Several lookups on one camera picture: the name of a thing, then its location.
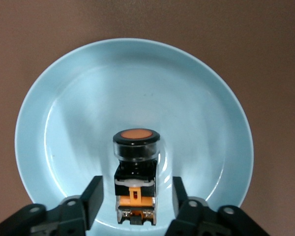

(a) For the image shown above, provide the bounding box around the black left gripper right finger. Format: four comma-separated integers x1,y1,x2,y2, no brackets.
162,176,271,236

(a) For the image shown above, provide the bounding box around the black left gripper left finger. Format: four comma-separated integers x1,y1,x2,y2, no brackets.
0,176,104,236

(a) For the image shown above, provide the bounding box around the orange push button switch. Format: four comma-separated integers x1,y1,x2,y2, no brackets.
112,127,161,226

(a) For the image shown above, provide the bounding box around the light blue round plate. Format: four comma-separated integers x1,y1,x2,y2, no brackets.
14,37,254,236

